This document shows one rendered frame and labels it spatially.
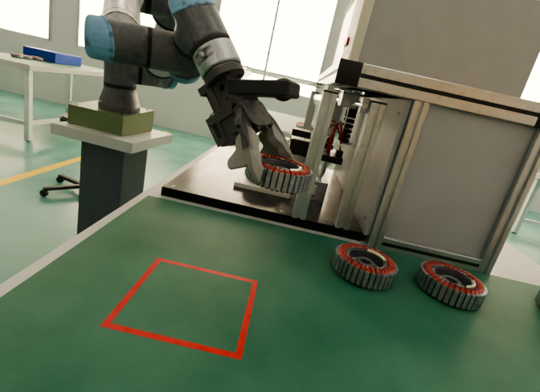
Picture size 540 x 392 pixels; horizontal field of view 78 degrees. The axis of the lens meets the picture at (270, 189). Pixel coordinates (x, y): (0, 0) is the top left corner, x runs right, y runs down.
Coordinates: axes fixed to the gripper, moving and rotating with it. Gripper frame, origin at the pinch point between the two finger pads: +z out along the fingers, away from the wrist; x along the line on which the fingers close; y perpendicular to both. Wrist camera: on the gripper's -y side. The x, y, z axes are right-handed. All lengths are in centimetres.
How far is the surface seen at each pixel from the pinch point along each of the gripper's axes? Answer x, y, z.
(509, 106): -30.0, -35.3, 6.2
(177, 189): -6.3, 29.1, -7.6
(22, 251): -32, 167, -25
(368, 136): -22.2, -10.8, -0.2
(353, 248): -9.5, -2.2, 18.1
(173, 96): -387, 321, -218
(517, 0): -41, -45, -13
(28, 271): 29.4, 23.9, -1.4
